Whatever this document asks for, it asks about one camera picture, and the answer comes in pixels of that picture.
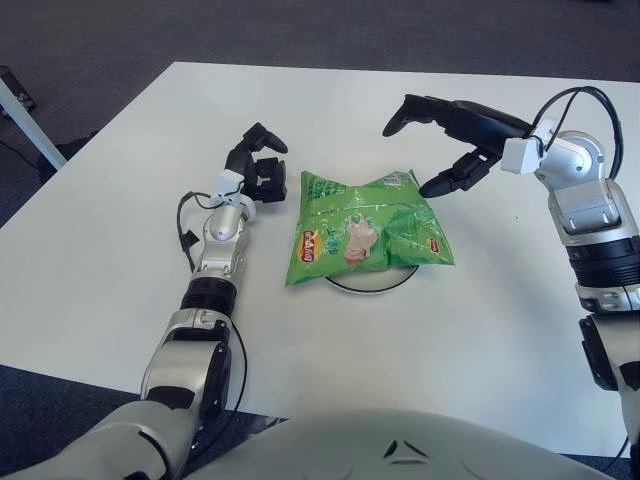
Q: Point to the black object on floor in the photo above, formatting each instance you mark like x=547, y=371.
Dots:
x=17, y=87

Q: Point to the grey robot torso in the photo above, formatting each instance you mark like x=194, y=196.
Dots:
x=350, y=450

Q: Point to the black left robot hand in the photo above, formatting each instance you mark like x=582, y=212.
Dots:
x=267, y=182

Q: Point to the white table leg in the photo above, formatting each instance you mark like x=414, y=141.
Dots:
x=32, y=130

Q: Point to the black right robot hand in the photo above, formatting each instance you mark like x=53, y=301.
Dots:
x=480, y=122

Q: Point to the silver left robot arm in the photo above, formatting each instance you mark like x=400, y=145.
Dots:
x=180, y=360

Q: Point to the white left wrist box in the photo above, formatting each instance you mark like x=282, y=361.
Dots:
x=229, y=181

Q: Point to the green snack chip bag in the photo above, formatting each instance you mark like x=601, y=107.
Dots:
x=350, y=225

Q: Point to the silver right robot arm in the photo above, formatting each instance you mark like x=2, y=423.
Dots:
x=590, y=200

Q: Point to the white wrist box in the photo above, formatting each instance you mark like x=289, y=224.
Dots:
x=229, y=181
x=520, y=156

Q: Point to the white plate with black rim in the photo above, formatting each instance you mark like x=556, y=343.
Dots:
x=370, y=288

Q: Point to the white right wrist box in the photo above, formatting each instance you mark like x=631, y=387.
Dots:
x=520, y=156

